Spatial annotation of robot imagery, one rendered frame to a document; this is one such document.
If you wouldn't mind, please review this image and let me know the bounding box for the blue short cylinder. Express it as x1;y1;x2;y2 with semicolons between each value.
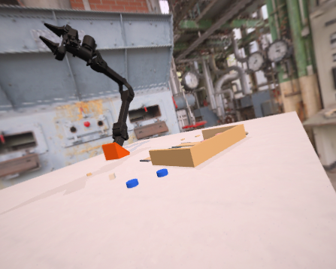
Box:
126;179;139;188
156;168;168;177

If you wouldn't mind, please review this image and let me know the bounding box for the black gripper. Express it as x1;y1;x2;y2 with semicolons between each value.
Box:
39;23;82;61

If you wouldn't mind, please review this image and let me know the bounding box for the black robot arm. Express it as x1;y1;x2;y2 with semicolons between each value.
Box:
67;28;135;147

